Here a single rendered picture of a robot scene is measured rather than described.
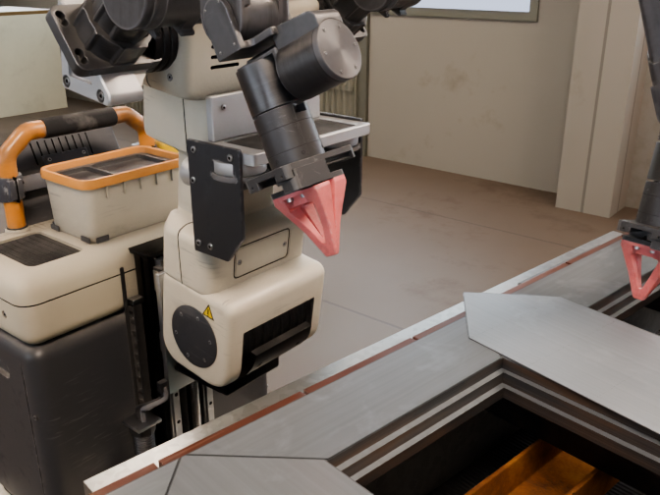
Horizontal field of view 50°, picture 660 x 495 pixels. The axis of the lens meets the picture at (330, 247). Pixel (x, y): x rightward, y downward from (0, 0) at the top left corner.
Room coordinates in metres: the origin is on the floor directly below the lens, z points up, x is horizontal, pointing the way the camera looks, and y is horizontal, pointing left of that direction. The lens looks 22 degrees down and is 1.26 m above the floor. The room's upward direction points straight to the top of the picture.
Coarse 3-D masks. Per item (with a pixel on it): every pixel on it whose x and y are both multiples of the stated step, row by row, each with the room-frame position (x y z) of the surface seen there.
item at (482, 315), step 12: (492, 300) 0.84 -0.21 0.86; (504, 300) 0.84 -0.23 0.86; (516, 300) 0.84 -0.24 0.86; (528, 300) 0.84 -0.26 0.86; (540, 300) 0.84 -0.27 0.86; (552, 300) 0.84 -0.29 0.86; (468, 312) 0.80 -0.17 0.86; (480, 312) 0.80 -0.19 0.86; (492, 312) 0.80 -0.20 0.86; (504, 312) 0.80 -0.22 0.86; (516, 312) 0.80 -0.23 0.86; (468, 324) 0.77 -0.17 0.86; (480, 324) 0.77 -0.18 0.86; (492, 324) 0.77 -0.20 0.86; (468, 336) 0.74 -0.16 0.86
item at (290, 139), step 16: (272, 112) 0.69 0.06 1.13; (288, 112) 0.69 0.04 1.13; (304, 112) 0.70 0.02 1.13; (256, 128) 0.70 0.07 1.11; (272, 128) 0.69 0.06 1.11; (288, 128) 0.68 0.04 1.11; (304, 128) 0.69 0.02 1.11; (272, 144) 0.68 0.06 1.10; (288, 144) 0.68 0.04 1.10; (304, 144) 0.68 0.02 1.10; (320, 144) 0.70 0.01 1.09; (272, 160) 0.69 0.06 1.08; (288, 160) 0.68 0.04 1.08; (304, 160) 0.66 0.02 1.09; (336, 160) 0.70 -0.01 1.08; (272, 176) 0.65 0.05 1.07; (288, 176) 0.64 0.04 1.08
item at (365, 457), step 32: (480, 384) 0.66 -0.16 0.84; (512, 384) 0.68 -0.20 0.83; (544, 384) 0.66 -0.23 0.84; (416, 416) 0.60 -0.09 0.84; (448, 416) 0.62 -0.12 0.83; (544, 416) 0.64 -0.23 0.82; (576, 416) 0.62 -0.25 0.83; (608, 416) 0.60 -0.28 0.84; (352, 448) 0.54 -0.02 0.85; (384, 448) 0.56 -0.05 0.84; (416, 448) 0.58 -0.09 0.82; (608, 448) 0.58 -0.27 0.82; (640, 448) 0.57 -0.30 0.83
